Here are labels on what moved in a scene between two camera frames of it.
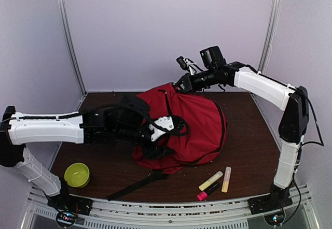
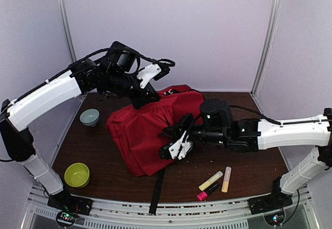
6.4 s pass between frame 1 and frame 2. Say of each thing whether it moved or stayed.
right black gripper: moved
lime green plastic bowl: stayed
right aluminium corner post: stayed
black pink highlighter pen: stayed
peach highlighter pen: stayed
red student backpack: moved
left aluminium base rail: stayed
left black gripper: moved
